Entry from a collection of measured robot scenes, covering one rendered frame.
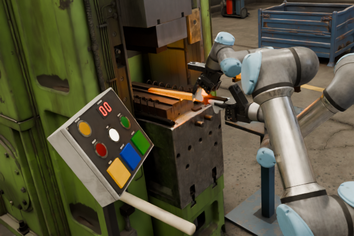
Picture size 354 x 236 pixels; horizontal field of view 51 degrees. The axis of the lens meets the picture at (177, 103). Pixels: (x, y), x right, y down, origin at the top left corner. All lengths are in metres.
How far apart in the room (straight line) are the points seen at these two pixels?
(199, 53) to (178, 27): 0.41
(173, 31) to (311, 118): 0.71
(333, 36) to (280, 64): 4.27
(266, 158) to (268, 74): 0.46
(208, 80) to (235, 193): 1.33
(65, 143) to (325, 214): 0.74
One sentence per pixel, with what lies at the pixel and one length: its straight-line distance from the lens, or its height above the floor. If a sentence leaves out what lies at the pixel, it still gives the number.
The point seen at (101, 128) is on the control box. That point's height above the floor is 1.13.
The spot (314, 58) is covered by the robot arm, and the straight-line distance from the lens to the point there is 1.12.
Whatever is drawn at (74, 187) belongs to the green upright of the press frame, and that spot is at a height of 0.52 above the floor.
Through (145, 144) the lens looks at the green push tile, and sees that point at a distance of 1.40.
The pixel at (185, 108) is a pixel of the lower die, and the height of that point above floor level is 0.93.
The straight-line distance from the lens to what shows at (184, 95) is 1.75.
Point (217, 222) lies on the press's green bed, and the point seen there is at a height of 0.17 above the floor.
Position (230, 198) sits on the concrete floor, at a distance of 2.73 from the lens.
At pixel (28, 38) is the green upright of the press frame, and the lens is 1.83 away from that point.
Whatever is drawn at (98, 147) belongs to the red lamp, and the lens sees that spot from 1.21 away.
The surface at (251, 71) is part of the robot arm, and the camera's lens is 1.04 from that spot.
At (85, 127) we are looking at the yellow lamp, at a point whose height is 1.17.
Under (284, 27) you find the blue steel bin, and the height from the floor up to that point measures 0.47.
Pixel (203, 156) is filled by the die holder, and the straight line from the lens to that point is 1.92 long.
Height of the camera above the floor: 1.65
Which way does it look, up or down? 22 degrees down
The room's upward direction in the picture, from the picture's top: 6 degrees counter-clockwise
